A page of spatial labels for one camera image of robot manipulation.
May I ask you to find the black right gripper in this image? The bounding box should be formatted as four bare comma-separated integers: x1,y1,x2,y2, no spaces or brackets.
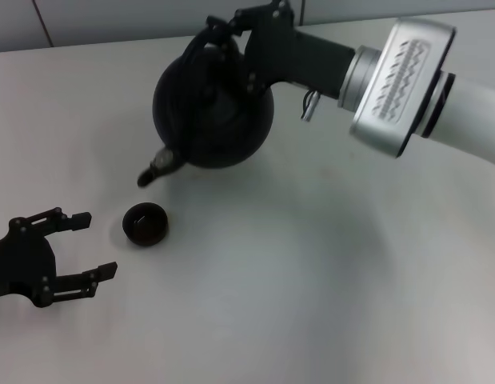
202,0,357,100

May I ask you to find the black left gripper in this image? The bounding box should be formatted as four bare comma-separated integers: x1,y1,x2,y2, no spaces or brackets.
0,206,119,310

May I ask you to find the dark brown teacup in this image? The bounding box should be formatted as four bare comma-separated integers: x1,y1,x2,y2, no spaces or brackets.
122,202,170,247

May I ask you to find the black round teapot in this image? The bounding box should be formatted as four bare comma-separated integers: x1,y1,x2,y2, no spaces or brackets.
138,27,276,189

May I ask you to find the right wrist connector with cable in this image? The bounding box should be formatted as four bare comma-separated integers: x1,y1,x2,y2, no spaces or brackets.
301,90,321,122

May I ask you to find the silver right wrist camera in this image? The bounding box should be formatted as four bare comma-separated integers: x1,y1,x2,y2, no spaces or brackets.
349,18,458,160

